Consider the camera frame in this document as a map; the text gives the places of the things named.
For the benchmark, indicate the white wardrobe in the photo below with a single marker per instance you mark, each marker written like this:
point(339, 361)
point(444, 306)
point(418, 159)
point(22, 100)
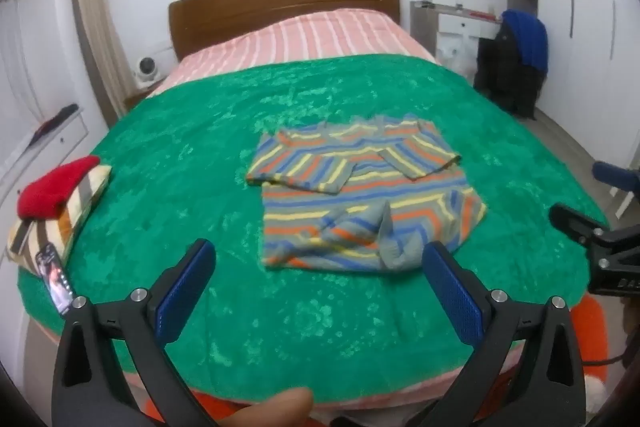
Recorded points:
point(595, 57)

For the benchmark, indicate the striped knit sweater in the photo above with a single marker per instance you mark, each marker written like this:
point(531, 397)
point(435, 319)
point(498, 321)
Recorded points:
point(365, 207)

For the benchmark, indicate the white desk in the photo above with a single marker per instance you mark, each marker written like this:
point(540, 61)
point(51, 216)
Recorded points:
point(452, 37)

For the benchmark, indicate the wooden headboard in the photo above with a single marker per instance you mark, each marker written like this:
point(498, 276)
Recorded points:
point(280, 7)

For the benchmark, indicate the beige curtain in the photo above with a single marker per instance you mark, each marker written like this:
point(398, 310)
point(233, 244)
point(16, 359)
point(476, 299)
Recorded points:
point(97, 32)

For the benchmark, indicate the dark flat item on sill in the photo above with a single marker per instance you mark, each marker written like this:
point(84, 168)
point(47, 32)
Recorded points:
point(52, 123)

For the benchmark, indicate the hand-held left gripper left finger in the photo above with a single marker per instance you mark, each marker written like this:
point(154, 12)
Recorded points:
point(182, 287)

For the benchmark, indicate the striped pillow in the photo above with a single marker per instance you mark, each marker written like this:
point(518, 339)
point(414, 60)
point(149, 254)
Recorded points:
point(75, 212)

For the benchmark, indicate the wooden nightstand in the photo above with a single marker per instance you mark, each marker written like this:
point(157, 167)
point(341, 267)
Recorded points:
point(142, 94)

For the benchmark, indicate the white security camera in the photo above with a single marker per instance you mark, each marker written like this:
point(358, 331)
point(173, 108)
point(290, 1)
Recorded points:
point(146, 69)

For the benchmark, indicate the red knit cloth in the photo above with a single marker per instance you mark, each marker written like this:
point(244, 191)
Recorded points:
point(50, 189)

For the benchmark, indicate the green patterned blanket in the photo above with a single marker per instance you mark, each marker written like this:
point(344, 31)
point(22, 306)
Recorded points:
point(200, 147)

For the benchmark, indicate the smartphone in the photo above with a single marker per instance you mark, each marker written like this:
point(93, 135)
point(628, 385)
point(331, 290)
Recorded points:
point(56, 279)

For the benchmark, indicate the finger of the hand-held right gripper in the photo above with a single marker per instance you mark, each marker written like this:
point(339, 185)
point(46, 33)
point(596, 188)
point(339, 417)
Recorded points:
point(616, 175)
point(575, 219)

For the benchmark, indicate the person's left hand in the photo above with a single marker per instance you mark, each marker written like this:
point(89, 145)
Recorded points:
point(272, 409)

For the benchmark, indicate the orange garment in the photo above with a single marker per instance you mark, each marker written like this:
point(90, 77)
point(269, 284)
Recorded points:
point(590, 337)

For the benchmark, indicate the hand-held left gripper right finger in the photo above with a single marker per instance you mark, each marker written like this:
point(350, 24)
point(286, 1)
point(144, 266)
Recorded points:
point(455, 292)

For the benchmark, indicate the pink striped bedsheet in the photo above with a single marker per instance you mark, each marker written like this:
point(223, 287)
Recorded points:
point(300, 39)

